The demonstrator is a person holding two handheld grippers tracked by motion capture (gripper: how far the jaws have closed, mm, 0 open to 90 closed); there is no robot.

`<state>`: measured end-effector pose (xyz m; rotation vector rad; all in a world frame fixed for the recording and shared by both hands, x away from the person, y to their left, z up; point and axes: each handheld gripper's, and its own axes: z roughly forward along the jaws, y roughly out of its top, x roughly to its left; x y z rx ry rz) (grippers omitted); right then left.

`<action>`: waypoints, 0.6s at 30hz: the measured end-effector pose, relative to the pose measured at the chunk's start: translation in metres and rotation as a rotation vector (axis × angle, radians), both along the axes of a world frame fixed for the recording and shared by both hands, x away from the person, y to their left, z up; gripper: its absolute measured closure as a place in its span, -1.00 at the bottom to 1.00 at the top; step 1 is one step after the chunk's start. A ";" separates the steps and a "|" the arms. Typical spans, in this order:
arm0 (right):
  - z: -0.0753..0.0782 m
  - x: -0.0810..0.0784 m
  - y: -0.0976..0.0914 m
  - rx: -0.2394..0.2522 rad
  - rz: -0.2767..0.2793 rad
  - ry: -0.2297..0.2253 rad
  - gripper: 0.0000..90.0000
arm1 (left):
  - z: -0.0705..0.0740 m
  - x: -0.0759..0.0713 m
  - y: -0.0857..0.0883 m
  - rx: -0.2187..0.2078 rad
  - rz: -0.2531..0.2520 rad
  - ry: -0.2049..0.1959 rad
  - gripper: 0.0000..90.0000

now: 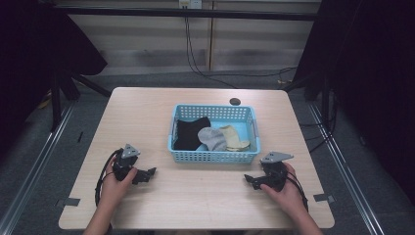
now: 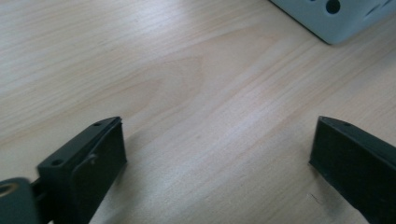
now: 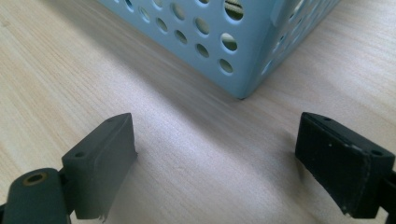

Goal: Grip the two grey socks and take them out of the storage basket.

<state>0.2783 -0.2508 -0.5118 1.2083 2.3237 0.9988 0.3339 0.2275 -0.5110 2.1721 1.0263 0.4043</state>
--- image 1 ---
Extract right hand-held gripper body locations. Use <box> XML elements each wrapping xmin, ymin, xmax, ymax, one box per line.
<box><xmin>259</xmin><ymin>151</ymin><xmax>295</xmax><ymax>193</ymax></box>

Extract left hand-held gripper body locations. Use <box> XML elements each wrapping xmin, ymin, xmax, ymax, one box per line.
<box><xmin>112</xmin><ymin>143</ymin><xmax>145</xmax><ymax>183</ymax></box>

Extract person's left hand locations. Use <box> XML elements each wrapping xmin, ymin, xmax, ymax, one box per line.
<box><xmin>100</xmin><ymin>156</ymin><xmax>139</xmax><ymax>210</ymax></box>

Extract person's right hand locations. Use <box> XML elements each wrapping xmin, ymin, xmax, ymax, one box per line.
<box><xmin>259</xmin><ymin>162</ymin><xmax>307</xmax><ymax>214</ymax></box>

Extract beige sock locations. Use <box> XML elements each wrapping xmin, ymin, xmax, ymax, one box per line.
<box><xmin>218</xmin><ymin>124</ymin><xmax>252</xmax><ymax>153</ymax></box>

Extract light blue plastic basket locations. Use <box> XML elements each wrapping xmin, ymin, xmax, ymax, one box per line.
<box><xmin>167</xmin><ymin>103</ymin><xmax>262</xmax><ymax>165</ymax></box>

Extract black sock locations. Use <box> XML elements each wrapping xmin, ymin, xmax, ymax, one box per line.
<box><xmin>173</xmin><ymin>117</ymin><xmax>212</xmax><ymax>152</ymax></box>

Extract grey sock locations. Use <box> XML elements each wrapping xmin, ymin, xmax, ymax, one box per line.
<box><xmin>197</xmin><ymin>126</ymin><xmax>228</xmax><ymax>153</ymax></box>

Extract grey tape strip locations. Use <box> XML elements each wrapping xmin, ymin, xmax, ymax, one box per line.
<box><xmin>56</xmin><ymin>197</ymin><xmax>81</xmax><ymax>208</ymax></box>
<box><xmin>312</xmin><ymin>193</ymin><xmax>336</xmax><ymax>204</ymax></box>

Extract black metal stand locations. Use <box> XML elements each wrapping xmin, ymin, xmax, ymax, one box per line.
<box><xmin>48</xmin><ymin>70</ymin><xmax>113</xmax><ymax>133</ymax></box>
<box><xmin>280</xmin><ymin>71</ymin><xmax>335</xmax><ymax>131</ymax></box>

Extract black curtain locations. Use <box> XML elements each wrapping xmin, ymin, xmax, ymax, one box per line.
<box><xmin>292</xmin><ymin>0</ymin><xmax>415</xmax><ymax>205</ymax></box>
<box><xmin>0</xmin><ymin>0</ymin><xmax>109</xmax><ymax>165</ymax></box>

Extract black horizontal bar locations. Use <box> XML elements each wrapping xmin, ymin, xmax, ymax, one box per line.
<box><xmin>38</xmin><ymin>3</ymin><xmax>322</xmax><ymax>23</ymax></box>

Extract right hand-held gripper black cable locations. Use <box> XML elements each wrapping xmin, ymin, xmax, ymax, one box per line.
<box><xmin>286</xmin><ymin>170</ymin><xmax>309</xmax><ymax>212</ymax></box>

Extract hand-held gripper black cable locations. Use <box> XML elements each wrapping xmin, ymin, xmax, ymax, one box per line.
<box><xmin>286</xmin><ymin>170</ymin><xmax>309</xmax><ymax>212</ymax></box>
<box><xmin>94</xmin><ymin>148</ymin><xmax>124</xmax><ymax>208</ymax></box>

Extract left hand-held gripper black cable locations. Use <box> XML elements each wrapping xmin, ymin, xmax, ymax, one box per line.
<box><xmin>94</xmin><ymin>148</ymin><xmax>124</xmax><ymax>208</ymax></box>

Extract black cables beside stand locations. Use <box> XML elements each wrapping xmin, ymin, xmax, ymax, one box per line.
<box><xmin>299</xmin><ymin>94</ymin><xmax>339</xmax><ymax>155</ymax></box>

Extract metal floor rail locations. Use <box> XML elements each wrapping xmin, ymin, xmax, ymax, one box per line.
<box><xmin>0</xmin><ymin>103</ymin><xmax>75</xmax><ymax>235</ymax></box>
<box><xmin>307</xmin><ymin>102</ymin><xmax>387</xmax><ymax>235</ymax></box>

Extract black hanging wall cable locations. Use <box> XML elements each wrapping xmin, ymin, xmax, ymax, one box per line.
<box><xmin>184</xmin><ymin>16</ymin><xmax>240</xmax><ymax>90</ymax></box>

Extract white wall socket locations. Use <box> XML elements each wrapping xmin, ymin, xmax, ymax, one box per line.
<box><xmin>177</xmin><ymin>0</ymin><xmax>204</xmax><ymax>10</ymax></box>

